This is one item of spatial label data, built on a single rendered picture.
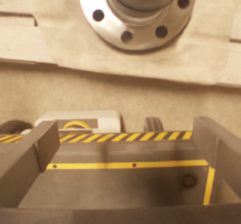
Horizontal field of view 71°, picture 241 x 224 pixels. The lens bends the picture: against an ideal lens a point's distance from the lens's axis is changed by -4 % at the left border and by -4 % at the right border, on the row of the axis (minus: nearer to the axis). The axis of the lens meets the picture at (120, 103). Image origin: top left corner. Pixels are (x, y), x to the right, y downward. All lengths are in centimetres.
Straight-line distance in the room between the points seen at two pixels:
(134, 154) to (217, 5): 40
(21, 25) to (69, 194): 43
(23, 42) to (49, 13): 11
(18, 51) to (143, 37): 33
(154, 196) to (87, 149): 18
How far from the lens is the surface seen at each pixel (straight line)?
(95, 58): 44
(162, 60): 47
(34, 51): 53
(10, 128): 65
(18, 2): 56
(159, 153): 36
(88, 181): 39
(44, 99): 70
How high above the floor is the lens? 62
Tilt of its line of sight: 74 degrees down
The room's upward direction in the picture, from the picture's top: 180 degrees clockwise
